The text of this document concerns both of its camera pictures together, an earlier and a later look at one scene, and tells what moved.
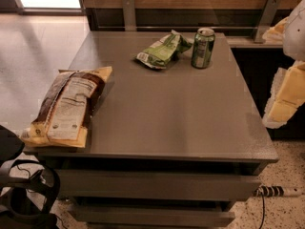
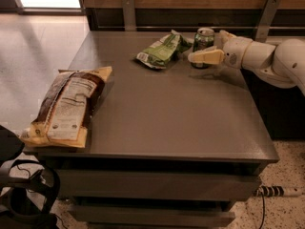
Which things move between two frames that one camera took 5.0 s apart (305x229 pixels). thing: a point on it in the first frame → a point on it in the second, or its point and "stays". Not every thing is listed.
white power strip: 269,191 stays
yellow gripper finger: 287,95 → 208,55
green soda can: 201,55 stays
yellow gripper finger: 275,34 → 225,36
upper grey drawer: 159,185 stays
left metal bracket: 129,10 stays
